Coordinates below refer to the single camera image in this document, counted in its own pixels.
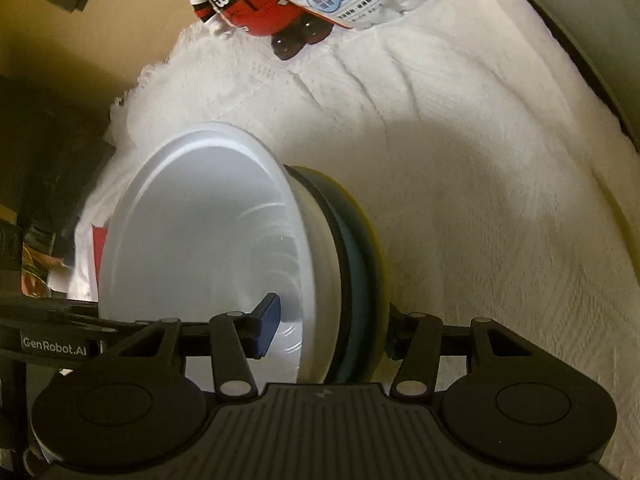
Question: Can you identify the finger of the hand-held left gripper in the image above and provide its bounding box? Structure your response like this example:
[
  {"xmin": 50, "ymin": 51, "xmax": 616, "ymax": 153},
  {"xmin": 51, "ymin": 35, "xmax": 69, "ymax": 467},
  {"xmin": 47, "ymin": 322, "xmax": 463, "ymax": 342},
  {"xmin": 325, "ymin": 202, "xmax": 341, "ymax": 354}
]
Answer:
[{"xmin": 0, "ymin": 296, "xmax": 151, "ymax": 336}]

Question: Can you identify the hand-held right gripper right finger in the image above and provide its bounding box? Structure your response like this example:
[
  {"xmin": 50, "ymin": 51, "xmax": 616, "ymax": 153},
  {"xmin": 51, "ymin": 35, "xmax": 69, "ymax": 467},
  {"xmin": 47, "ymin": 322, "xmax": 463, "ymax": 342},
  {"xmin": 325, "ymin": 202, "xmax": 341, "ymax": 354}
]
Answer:
[{"xmin": 384, "ymin": 304, "xmax": 547, "ymax": 402}]

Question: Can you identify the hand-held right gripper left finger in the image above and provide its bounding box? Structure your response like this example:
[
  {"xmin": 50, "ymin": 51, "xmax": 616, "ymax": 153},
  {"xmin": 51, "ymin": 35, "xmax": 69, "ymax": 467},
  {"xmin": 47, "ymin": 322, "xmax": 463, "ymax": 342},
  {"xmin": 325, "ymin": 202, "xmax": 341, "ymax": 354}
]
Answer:
[{"xmin": 117, "ymin": 292, "xmax": 282, "ymax": 403}]

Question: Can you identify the blue enamel bowl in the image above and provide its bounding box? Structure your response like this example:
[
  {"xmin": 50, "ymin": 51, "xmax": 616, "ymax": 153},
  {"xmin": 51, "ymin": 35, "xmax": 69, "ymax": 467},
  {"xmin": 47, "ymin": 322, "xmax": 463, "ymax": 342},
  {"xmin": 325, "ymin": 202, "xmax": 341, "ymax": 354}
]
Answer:
[{"xmin": 286, "ymin": 164, "xmax": 385, "ymax": 385}]

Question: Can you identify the cream ceramic bowl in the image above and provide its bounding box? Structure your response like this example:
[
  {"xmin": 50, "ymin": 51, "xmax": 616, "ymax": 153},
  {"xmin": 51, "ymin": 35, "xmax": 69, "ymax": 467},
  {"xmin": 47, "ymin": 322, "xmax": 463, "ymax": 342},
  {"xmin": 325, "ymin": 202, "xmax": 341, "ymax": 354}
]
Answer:
[{"xmin": 320, "ymin": 169, "xmax": 392, "ymax": 382}]

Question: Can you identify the white plastic bowl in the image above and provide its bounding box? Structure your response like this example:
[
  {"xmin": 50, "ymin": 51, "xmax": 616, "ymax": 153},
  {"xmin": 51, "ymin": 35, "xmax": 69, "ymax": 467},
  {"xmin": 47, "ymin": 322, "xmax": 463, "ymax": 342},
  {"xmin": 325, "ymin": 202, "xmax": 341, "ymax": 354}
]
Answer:
[{"xmin": 99, "ymin": 121, "xmax": 342, "ymax": 387}]

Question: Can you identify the colourful printed packet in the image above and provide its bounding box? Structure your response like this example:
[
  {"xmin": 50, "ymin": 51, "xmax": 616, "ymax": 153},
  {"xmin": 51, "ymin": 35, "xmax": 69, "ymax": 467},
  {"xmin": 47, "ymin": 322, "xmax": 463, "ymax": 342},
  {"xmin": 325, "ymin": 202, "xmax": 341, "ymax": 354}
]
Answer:
[{"xmin": 19, "ymin": 224, "xmax": 68, "ymax": 297}]

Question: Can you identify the red and white rectangular tray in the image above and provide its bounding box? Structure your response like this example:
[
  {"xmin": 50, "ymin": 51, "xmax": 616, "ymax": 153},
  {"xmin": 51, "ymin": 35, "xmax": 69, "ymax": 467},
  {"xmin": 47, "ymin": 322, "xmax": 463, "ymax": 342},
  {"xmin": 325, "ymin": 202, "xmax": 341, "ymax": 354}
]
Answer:
[{"xmin": 69, "ymin": 225, "xmax": 110, "ymax": 302}]

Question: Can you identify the black monitor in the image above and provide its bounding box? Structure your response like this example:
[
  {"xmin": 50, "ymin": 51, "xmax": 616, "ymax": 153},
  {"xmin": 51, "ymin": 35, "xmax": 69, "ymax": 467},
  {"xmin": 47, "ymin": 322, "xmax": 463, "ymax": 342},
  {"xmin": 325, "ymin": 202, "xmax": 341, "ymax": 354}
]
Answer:
[{"xmin": 0, "ymin": 74, "xmax": 117, "ymax": 241}]

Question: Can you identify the white cloth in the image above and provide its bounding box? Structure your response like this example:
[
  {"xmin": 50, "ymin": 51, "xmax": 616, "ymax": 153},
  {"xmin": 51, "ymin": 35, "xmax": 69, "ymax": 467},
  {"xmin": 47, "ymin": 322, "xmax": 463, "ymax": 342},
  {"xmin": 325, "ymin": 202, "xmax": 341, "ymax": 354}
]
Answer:
[{"xmin": 67, "ymin": 0, "xmax": 640, "ymax": 463}]

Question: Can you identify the red and black robot figure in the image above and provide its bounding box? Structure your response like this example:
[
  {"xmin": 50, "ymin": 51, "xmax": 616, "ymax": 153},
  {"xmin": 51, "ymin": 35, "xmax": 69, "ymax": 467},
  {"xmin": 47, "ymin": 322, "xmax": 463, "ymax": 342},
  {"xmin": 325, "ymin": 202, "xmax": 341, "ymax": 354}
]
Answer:
[{"xmin": 154, "ymin": 0, "xmax": 342, "ymax": 62}]

